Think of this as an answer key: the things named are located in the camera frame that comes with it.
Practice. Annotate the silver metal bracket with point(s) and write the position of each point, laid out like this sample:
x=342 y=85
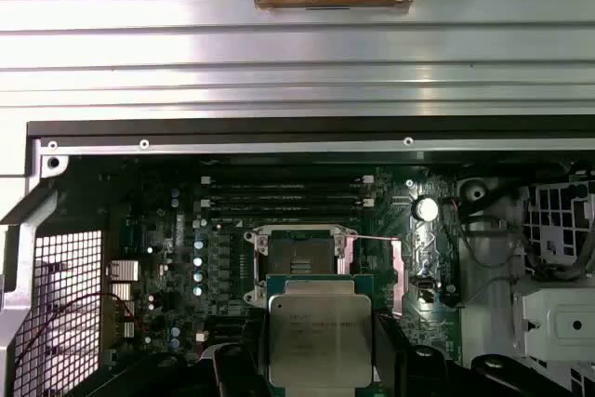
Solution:
x=558 y=322

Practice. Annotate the round coin battery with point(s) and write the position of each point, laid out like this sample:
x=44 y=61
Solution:
x=427 y=208

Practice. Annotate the metal CPU socket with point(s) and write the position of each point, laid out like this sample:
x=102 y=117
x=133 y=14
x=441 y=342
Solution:
x=302 y=248

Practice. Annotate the green motherboard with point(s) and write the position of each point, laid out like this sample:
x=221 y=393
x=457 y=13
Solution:
x=374 y=276

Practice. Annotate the black and silver PC case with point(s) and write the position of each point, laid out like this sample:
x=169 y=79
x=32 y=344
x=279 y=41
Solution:
x=279 y=129

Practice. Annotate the silver topped CPU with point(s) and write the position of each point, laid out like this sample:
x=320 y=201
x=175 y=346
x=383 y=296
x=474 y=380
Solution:
x=321 y=336

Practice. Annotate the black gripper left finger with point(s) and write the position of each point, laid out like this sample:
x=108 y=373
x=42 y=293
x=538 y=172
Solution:
x=253 y=369

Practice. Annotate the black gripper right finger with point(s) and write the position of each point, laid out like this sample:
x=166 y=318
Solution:
x=390 y=369

